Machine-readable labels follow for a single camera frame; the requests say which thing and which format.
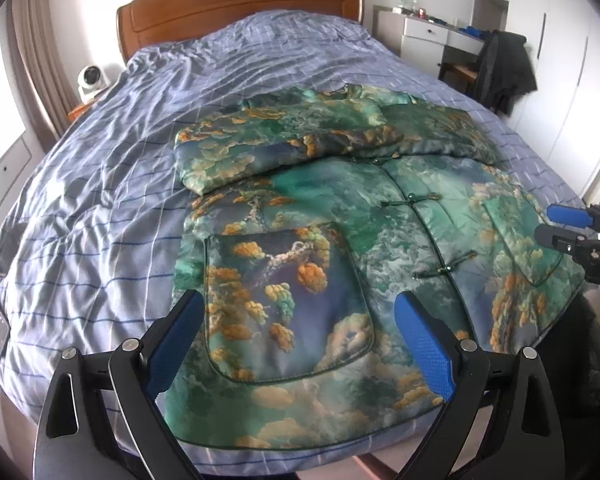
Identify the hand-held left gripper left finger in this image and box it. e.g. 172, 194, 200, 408
32, 290, 206, 480

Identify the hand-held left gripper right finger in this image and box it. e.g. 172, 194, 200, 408
394, 291, 567, 480

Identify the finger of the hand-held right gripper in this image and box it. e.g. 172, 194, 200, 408
534, 224, 597, 262
546, 203, 600, 235

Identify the green cloud print padded jacket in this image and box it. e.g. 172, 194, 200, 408
172, 84, 587, 450

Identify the white wardrobe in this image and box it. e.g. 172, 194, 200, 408
472, 0, 600, 201

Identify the black jacket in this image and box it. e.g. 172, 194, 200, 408
475, 30, 538, 115

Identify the wooden chair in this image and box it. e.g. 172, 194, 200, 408
437, 57, 481, 93

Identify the black flat device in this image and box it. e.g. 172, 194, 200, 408
0, 225, 27, 281

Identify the white desk with drawer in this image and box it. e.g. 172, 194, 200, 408
372, 5, 486, 81

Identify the white window cabinet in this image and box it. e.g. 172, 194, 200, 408
0, 130, 33, 281

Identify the wooden nightstand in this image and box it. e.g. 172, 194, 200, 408
67, 100, 99, 123

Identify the bed with blue striped cover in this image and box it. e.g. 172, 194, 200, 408
0, 9, 583, 468

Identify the beige curtain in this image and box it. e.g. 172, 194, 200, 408
5, 0, 73, 141

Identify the wooden bed headboard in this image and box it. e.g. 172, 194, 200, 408
116, 0, 365, 68

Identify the white round camera device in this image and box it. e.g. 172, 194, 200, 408
76, 64, 106, 101

